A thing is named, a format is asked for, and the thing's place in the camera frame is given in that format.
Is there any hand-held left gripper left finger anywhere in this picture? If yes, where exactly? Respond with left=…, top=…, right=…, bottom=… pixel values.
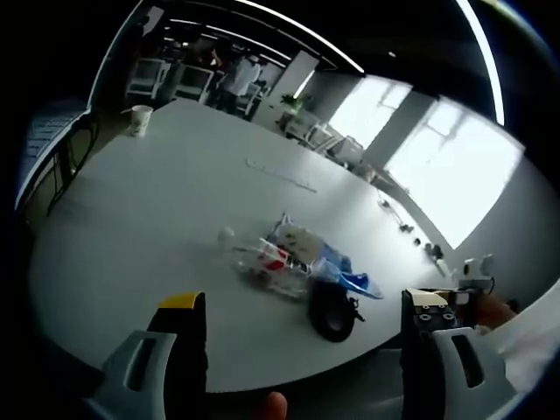
left=82, top=291, right=209, bottom=420

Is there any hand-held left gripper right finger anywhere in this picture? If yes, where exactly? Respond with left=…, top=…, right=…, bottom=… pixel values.
left=399, top=287, right=522, bottom=420

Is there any small black clip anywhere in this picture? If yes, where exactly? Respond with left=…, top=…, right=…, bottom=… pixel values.
left=346, top=296, right=367, bottom=324

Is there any blue plastic bag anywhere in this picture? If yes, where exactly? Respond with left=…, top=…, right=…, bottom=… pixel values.
left=312, top=243, right=385, bottom=301

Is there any black round pouch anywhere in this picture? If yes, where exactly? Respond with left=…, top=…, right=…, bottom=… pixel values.
left=307, top=279, right=356, bottom=343

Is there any clear plastic bottle red label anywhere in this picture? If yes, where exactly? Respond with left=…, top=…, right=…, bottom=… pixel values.
left=230, top=237, right=312, bottom=299

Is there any white printed snack bag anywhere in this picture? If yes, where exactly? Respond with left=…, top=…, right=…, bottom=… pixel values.
left=269, top=213, right=327, bottom=269

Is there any long white strip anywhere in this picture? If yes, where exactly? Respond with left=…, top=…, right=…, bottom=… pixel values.
left=245, top=157, right=318, bottom=194

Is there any white paper cup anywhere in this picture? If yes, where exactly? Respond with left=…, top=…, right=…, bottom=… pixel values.
left=129, top=104, right=155, bottom=138

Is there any white tabletop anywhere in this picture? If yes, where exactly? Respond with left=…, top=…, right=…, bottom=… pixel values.
left=26, top=97, right=466, bottom=394

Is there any person's right hand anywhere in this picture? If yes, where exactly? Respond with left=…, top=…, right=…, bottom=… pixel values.
left=471, top=290, right=520, bottom=330

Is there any person's left hand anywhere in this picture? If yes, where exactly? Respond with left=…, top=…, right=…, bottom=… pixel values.
left=265, top=390, right=290, bottom=420

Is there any row of small dark objects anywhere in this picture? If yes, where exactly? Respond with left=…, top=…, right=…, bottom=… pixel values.
left=374, top=195, right=451, bottom=277

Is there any bright window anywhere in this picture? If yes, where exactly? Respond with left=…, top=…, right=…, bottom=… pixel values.
left=383, top=98, right=526, bottom=251

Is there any black chair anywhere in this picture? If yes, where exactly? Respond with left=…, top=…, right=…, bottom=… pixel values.
left=45, top=114, right=101, bottom=216

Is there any green potted plant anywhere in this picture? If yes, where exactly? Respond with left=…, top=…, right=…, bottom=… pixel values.
left=280, top=93, right=310, bottom=118

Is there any long ceiling light strip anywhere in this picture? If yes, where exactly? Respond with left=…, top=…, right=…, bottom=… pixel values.
left=227, top=0, right=367, bottom=74

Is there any white frame chair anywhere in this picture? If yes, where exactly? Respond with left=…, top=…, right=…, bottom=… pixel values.
left=174, top=63, right=216, bottom=104
left=127, top=58, right=170, bottom=101

